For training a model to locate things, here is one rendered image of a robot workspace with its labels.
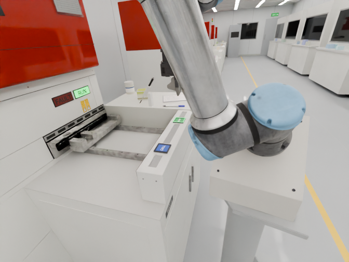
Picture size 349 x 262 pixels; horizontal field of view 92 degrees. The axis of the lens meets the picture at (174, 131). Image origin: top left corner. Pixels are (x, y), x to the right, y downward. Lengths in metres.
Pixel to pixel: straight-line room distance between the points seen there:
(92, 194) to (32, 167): 0.33
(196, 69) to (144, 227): 0.56
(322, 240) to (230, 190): 1.24
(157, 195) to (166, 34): 0.50
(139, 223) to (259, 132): 0.50
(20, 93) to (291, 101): 0.94
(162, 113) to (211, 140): 0.70
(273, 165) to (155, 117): 0.74
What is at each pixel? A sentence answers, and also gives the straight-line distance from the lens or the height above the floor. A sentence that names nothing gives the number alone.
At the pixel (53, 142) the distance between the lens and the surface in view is 1.01.
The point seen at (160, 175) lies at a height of 0.96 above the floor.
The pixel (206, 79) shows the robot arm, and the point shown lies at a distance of 0.34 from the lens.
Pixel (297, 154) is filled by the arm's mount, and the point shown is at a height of 1.00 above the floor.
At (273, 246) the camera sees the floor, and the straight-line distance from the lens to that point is 1.62.
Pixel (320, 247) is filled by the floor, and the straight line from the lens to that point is 1.75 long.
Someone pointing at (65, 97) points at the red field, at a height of 1.10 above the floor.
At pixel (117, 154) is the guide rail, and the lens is 0.91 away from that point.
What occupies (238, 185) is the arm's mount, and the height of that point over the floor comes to 0.91.
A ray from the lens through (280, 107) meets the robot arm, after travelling 0.43.
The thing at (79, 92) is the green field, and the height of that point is 1.10.
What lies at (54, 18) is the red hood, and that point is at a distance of 1.03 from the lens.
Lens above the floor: 1.34
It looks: 29 degrees down
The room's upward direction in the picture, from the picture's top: 4 degrees counter-clockwise
